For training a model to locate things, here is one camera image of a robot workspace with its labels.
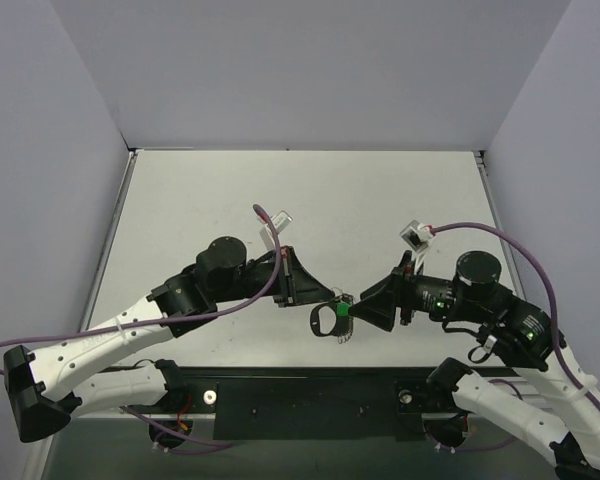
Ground metal key holder plate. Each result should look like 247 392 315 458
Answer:
309 291 356 344

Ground green key tag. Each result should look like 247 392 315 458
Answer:
336 302 350 317

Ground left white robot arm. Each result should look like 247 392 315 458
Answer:
3 236 335 443

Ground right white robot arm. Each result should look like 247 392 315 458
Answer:
349 251 600 479

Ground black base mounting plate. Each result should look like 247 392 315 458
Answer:
114 367 511 444

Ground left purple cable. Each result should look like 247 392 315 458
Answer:
0 203 286 455

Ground purple cable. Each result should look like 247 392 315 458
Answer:
424 222 600 454
0 203 286 455

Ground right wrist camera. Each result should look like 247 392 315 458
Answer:
400 220 435 273

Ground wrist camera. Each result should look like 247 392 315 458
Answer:
400 220 435 273
259 210 293 251

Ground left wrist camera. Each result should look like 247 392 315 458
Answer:
259 210 293 251

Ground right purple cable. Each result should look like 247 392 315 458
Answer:
424 222 600 454

